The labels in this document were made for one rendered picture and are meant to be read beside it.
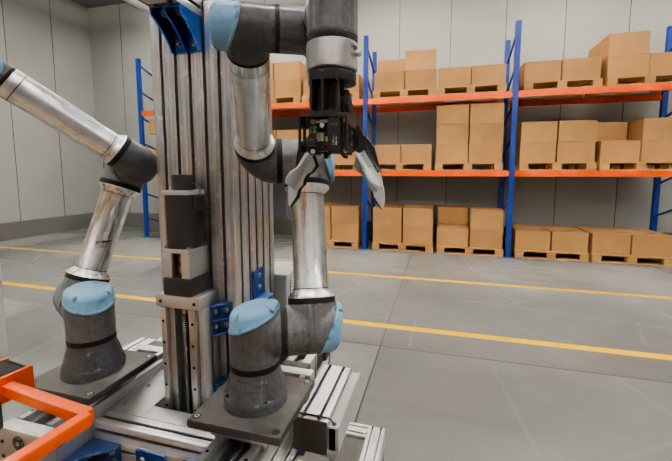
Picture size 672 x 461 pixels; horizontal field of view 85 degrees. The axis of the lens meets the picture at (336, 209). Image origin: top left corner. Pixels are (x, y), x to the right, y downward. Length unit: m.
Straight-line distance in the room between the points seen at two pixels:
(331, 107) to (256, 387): 0.64
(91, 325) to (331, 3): 0.97
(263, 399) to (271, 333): 0.15
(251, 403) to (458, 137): 6.80
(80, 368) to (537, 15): 9.18
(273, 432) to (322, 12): 0.79
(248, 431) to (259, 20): 0.79
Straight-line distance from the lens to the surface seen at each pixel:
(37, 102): 1.14
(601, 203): 9.25
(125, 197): 1.30
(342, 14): 0.57
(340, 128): 0.51
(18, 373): 0.96
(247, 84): 0.72
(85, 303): 1.17
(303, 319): 0.88
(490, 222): 7.47
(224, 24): 0.66
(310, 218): 0.90
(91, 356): 1.21
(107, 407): 1.27
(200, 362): 1.13
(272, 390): 0.94
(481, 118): 7.45
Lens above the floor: 1.58
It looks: 6 degrees down
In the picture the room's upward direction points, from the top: straight up
